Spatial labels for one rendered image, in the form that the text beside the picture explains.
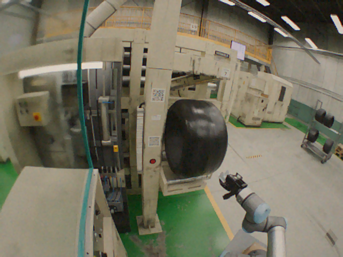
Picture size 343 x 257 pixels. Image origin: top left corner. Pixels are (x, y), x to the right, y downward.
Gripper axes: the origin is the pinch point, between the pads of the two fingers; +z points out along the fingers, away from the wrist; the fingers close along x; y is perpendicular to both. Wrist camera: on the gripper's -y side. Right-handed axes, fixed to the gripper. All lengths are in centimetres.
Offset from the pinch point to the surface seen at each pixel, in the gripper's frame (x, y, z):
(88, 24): 81, 87, 47
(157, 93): 33, 41, 24
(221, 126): -4.1, 25.3, 13.5
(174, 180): 17.3, -19.6, 24.9
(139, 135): 42, 15, 29
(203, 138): 9.3, 19.6, 10.3
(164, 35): 34, 73, 20
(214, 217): -52, -110, 38
